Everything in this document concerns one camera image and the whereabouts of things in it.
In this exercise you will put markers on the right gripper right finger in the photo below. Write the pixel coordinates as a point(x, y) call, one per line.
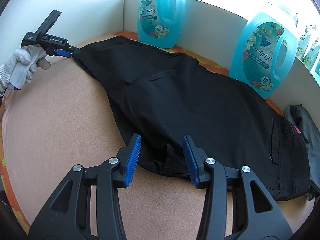
point(237, 205)

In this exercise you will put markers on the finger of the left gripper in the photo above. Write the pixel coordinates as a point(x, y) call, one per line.
point(74, 49)

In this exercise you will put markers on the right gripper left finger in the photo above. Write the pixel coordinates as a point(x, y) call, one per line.
point(85, 204)

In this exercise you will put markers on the black pants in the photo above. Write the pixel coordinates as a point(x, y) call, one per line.
point(164, 96)

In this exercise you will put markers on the left white gloved hand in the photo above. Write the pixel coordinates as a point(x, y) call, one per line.
point(22, 64)

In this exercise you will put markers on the pink beige towel mat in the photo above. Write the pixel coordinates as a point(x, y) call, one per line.
point(63, 118)

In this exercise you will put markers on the blue detergent jug left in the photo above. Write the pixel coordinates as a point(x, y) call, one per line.
point(159, 22)

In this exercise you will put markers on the blue detergent jug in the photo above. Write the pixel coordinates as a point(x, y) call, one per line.
point(265, 52)
point(159, 22)

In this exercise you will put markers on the grey folded pants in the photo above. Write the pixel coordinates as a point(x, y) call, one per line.
point(301, 119)

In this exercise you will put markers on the blue detergent jug right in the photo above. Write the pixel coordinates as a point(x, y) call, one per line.
point(265, 52)

